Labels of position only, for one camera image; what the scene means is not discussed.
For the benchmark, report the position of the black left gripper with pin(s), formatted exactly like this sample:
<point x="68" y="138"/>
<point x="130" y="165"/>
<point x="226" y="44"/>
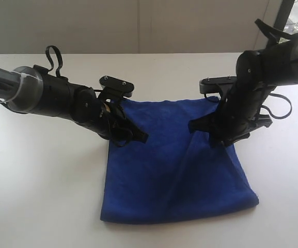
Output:
<point x="103" y="118"/>

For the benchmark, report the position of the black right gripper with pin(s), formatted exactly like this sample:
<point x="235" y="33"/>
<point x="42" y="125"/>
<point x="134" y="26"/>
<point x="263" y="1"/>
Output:
<point x="238" y="112"/>

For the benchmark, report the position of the blue towel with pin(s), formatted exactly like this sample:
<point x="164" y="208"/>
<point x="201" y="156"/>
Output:
<point x="176" y="175"/>

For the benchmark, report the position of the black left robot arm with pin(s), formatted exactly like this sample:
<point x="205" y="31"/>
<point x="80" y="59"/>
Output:
<point x="32" y="90"/>

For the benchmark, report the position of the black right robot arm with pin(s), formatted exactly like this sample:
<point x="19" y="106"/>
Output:
<point x="285" y="68"/>

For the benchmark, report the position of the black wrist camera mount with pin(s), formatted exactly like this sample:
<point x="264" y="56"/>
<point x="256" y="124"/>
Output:
<point x="216" y="85"/>
<point x="115" y="89"/>

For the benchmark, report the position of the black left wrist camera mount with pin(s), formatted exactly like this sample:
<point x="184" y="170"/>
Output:
<point x="115" y="89"/>

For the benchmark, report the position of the black window frame post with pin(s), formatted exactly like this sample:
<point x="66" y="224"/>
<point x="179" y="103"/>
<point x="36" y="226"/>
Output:
<point x="283" y="14"/>

